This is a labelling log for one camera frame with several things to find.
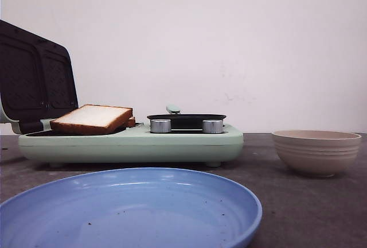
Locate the white bread slice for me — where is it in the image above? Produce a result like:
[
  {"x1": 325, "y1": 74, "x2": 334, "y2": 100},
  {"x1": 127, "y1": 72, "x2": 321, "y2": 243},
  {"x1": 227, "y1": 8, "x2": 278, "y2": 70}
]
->
[
  {"x1": 50, "y1": 104, "x2": 133, "y2": 135},
  {"x1": 126, "y1": 117, "x2": 136, "y2": 127}
]

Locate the breakfast maker hinged lid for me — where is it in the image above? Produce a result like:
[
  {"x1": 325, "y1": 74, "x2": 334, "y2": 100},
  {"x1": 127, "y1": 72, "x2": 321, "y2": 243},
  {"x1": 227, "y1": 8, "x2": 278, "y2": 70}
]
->
[{"x1": 1, "y1": 21, "x2": 79, "y2": 134}]

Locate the mint green breakfast maker base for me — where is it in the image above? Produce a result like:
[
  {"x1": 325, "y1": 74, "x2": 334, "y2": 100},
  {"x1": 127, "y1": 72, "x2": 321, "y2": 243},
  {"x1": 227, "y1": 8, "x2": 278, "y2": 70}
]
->
[{"x1": 18, "y1": 123, "x2": 244, "y2": 166}]

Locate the black round frying pan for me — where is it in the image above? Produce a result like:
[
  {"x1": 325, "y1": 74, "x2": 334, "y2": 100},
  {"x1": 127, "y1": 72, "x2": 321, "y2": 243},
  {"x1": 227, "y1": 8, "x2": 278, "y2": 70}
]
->
[{"x1": 147, "y1": 104, "x2": 227, "y2": 130}]

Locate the right silver control knob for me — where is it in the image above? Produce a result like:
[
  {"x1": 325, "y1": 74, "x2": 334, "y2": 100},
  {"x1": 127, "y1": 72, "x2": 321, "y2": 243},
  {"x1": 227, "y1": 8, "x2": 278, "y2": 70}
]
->
[{"x1": 202, "y1": 119, "x2": 224, "y2": 134}]

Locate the silver control knob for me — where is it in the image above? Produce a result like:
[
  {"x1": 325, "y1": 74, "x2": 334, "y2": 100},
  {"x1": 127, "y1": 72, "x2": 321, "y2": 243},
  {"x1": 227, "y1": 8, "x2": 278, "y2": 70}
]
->
[
  {"x1": 202, "y1": 119, "x2": 224, "y2": 134},
  {"x1": 150, "y1": 119, "x2": 171, "y2": 133}
]

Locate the left silver control knob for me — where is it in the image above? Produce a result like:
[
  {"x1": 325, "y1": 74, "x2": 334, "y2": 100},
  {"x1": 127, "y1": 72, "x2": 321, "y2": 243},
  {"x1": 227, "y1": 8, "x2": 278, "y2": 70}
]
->
[{"x1": 150, "y1": 119, "x2": 171, "y2": 133}]

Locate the blue round plate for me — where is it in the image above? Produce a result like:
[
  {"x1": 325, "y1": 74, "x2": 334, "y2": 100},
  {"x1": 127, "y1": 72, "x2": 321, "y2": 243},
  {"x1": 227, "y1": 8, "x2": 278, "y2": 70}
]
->
[{"x1": 1, "y1": 168, "x2": 263, "y2": 247}]

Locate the beige ribbed bowl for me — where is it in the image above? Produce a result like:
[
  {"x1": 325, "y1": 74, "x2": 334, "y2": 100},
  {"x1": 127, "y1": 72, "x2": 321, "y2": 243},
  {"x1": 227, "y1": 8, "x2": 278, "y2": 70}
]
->
[{"x1": 272, "y1": 130, "x2": 362, "y2": 177}]

